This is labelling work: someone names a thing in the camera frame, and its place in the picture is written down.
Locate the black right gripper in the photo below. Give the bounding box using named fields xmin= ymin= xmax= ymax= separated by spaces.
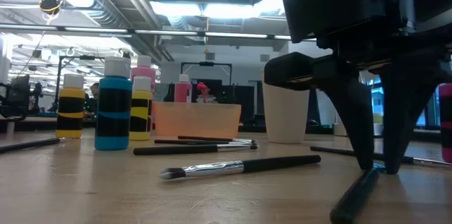
xmin=282 ymin=0 xmax=452 ymax=73

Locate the black handled paint brush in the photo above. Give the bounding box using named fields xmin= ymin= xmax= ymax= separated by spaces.
xmin=310 ymin=146 xmax=452 ymax=167
xmin=158 ymin=154 xmax=322 ymax=181
xmin=177 ymin=135 xmax=256 ymax=143
xmin=330 ymin=167 xmax=381 ymax=224
xmin=133 ymin=143 xmax=258 ymax=156
xmin=0 ymin=137 xmax=61 ymax=154
xmin=154 ymin=138 xmax=257 ymax=146

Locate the orange translucent plastic bin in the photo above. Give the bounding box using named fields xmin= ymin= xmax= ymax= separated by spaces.
xmin=152 ymin=101 xmax=242 ymax=139

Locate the lemon yellow small paint bottle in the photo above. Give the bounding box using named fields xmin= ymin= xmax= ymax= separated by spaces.
xmin=129 ymin=76 xmax=153 ymax=142

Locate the orange-yellow small paint bottle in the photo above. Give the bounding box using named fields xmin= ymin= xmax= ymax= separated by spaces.
xmin=55 ymin=73 xmax=86 ymax=139

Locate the magenta small paint bottle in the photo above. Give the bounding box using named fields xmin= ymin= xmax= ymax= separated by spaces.
xmin=439 ymin=83 xmax=452 ymax=164

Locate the blue small paint bottle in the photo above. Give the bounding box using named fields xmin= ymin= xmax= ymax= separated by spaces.
xmin=94 ymin=56 xmax=133 ymax=151

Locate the white paper cup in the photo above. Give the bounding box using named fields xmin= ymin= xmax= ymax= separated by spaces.
xmin=261 ymin=69 xmax=311 ymax=144

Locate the bright ceiling light panel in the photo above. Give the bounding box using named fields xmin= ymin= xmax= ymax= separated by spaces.
xmin=150 ymin=0 xmax=294 ymax=20

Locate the black background screen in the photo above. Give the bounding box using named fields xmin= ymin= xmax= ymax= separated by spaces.
xmin=192 ymin=78 xmax=256 ymax=104

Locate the long ceiling light strip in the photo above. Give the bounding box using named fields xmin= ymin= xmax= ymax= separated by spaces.
xmin=0 ymin=23 xmax=294 ymax=43

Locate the grey hanging cloth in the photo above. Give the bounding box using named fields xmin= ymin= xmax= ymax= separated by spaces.
xmin=155 ymin=82 xmax=176 ymax=103

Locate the person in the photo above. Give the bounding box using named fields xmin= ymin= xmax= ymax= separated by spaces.
xmin=88 ymin=82 xmax=102 ymax=112

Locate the dark background monitor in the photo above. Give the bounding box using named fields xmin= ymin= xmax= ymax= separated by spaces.
xmin=6 ymin=74 xmax=31 ymax=112

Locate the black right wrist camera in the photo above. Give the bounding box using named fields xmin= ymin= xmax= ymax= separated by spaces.
xmin=263 ymin=52 xmax=317 ymax=92

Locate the black gantry frame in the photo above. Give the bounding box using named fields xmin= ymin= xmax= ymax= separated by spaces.
xmin=180 ymin=61 xmax=233 ymax=105
xmin=55 ymin=54 xmax=107 ymax=112

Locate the silver ceiling duct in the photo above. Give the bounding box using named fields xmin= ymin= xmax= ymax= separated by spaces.
xmin=31 ymin=0 xmax=167 ymax=64

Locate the black yellow ceiling cable reel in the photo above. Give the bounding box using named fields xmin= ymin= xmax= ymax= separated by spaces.
xmin=38 ymin=0 xmax=64 ymax=16

